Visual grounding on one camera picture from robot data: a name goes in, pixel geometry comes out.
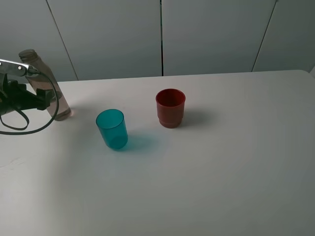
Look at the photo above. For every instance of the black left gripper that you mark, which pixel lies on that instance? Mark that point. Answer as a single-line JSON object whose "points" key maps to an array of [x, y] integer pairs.
{"points": [[15, 96]]}

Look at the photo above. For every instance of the smoky translucent plastic bottle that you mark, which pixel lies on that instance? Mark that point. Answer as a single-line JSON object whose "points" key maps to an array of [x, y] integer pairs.
{"points": [[30, 56]]}

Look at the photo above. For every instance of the teal translucent plastic cup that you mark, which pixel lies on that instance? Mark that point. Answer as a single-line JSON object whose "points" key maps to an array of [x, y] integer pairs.
{"points": [[111, 124]]}

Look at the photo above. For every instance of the red plastic cup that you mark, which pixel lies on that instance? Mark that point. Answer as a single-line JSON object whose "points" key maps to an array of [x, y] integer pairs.
{"points": [[170, 107]]}

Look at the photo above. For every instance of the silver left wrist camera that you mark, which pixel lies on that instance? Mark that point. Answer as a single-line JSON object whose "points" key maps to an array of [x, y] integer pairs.
{"points": [[17, 69]]}

